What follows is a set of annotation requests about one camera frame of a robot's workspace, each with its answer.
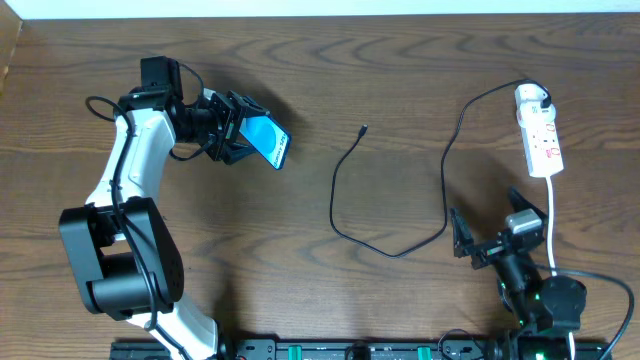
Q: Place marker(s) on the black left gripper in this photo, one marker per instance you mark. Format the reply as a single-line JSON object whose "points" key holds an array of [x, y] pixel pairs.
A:
{"points": [[223, 126]]}

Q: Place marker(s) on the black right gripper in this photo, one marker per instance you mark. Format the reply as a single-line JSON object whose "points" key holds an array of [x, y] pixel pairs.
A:
{"points": [[491, 248]]}

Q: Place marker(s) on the blue Galaxy smartphone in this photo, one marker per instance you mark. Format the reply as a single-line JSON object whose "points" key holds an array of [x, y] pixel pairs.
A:
{"points": [[268, 137]]}

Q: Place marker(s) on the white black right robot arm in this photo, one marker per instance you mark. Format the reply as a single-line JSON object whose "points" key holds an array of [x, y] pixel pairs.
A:
{"points": [[547, 309]]}

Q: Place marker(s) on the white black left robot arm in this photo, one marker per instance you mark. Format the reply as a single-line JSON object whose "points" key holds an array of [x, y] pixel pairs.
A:
{"points": [[124, 261]]}

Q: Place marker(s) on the black charger plug adapter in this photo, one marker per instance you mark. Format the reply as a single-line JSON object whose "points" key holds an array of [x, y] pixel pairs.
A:
{"points": [[546, 101]]}

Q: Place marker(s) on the white power strip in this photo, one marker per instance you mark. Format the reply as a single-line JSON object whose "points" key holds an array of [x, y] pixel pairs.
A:
{"points": [[539, 132]]}

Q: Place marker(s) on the black mounting rail base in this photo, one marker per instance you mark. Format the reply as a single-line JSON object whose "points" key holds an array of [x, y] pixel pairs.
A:
{"points": [[265, 349]]}

